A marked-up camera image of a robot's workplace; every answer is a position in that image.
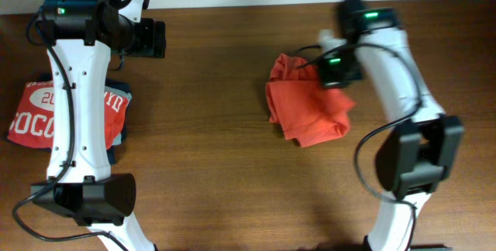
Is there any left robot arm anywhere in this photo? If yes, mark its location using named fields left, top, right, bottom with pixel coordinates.
left=29, top=0, right=166, bottom=250

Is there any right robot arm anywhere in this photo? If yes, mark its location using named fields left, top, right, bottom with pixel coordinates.
left=315, top=0, right=464, bottom=250

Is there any folded navy shirt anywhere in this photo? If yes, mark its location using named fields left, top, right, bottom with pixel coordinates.
left=5, top=73, right=133, bottom=166

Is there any orange soccer t-shirt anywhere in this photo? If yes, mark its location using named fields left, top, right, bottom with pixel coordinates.
left=265, top=53, right=355, bottom=147

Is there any folded red 2013 soccer shirt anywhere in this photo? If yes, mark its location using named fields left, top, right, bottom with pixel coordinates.
left=6, top=81, right=129, bottom=151

